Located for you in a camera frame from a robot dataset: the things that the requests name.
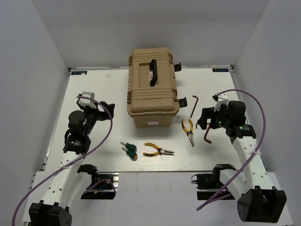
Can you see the green screwdriver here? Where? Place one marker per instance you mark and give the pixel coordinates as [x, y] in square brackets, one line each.
[131, 154]
[129, 147]

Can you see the black toolbox latch rear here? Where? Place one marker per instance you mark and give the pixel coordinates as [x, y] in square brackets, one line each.
[177, 67]

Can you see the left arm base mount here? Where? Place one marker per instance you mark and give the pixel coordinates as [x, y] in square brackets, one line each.
[102, 186]

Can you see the black toolbox handle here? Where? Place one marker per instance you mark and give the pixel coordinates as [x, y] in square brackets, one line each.
[153, 68]

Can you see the black toolbox latch front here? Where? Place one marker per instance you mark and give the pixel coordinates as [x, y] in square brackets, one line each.
[183, 102]

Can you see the blue label right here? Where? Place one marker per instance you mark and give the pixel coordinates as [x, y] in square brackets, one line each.
[220, 70]

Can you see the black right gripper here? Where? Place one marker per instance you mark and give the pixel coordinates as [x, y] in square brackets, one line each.
[208, 113]

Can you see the blue label left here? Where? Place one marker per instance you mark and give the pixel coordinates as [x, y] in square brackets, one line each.
[79, 73]

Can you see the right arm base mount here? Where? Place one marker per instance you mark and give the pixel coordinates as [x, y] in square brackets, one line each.
[209, 183]

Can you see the brown hex key upper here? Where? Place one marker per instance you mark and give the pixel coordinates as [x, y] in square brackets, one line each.
[194, 107]

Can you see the yellow needle-nose pliers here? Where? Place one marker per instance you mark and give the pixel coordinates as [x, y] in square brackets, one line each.
[189, 132]
[159, 151]

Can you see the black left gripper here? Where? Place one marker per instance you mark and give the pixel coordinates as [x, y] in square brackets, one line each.
[102, 115]

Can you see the black toolbox latch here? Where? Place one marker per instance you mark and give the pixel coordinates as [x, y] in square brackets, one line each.
[183, 102]
[177, 67]

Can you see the brown hex key long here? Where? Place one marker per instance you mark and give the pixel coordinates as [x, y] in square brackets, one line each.
[206, 133]

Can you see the tan plastic toolbox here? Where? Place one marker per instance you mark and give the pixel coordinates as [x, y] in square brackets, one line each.
[152, 106]

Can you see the blue label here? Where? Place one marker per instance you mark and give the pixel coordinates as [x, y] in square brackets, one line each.
[220, 70]
[79, 73]

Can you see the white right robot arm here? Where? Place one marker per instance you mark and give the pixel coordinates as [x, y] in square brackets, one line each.
[258, 200]

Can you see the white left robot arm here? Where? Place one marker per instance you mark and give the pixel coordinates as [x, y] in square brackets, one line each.
[54, 207]

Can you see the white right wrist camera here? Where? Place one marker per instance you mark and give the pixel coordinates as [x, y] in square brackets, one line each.
[220, 99]

